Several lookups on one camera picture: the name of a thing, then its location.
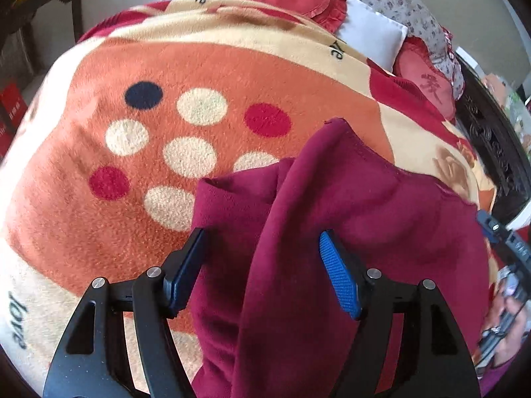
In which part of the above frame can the maroon fleece sweatshirt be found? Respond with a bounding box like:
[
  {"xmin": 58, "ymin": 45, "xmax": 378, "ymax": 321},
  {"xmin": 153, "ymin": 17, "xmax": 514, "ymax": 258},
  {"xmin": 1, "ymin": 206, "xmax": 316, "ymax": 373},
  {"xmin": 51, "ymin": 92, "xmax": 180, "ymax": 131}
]
[{"xmin": 191, "ymin": 118, "xmax": 496, "ymax": 398}]

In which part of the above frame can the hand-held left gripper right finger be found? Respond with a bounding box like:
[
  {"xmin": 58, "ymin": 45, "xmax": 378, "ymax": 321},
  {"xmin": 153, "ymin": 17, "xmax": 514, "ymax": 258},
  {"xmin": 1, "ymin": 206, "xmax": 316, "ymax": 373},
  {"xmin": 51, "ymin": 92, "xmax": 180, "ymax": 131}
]
[{"xmin": 319, "ymin": 230, "xmax": 482, "ymax": 398}]

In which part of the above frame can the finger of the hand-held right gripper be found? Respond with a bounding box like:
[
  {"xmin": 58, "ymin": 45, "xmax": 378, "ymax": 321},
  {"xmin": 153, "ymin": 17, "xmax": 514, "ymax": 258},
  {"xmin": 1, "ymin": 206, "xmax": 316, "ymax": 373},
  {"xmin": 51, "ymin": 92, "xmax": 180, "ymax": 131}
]
[{"xmin": 476, "ymin": 209, "xmax": 531, "ymax": 266}]

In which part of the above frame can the printed fleece blanket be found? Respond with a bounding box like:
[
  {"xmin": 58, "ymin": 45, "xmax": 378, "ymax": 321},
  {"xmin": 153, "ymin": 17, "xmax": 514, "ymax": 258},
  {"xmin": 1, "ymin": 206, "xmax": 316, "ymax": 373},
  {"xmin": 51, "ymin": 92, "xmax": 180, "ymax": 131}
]
[{"xmin": 0, "ymin": 0, "xmax": 498, "ymax": 398}]

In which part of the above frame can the white pillow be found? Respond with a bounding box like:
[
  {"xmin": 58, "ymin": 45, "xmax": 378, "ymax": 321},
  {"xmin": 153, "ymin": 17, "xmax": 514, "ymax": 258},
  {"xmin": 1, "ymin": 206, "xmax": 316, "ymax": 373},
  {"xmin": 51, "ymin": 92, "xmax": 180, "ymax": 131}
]
[{"xmin": 334, "ymin": 0, "xmax": 409, "ymax": 71}]

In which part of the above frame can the small red frilled cushion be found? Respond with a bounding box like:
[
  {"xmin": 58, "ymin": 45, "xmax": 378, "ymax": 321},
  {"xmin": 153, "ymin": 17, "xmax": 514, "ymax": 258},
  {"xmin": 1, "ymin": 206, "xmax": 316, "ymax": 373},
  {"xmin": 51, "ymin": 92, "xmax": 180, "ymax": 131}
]
[{"xmin": 392, "ymin": 27, "xmax": 457, "ymax": 119}]

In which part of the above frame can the red gift box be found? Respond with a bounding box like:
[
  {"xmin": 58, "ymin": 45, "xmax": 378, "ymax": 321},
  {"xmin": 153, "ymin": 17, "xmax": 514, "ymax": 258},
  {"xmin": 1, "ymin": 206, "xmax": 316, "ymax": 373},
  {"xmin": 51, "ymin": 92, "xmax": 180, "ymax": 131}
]
[{"xmin": 0, "ymin": 82, "xmax": 26, "ymax": 154}]

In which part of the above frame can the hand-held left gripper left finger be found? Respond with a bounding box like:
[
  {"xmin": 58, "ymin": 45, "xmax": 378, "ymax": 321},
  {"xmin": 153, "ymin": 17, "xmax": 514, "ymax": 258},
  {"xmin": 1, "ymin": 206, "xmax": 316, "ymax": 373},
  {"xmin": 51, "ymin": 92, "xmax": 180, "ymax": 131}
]
[{"xmin": 42, "ymin": 228, "xmax": 208, "ymax": 398}]

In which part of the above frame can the dark carved headboard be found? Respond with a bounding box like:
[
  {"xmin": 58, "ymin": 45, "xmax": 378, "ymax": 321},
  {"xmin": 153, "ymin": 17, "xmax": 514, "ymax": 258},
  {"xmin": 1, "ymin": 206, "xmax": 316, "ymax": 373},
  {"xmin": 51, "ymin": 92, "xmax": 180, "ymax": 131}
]
[{"xmin": 454, "ymin": 47, "xmax": 531, "ymax": 229}]

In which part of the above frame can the person's right hand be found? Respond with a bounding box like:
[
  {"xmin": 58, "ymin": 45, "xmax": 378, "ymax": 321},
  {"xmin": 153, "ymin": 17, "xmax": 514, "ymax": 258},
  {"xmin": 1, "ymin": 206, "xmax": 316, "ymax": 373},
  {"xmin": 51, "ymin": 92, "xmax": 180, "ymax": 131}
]
[{"xmin": 500, "ymin": 290, "xmax": 527, "ymax": 367}]

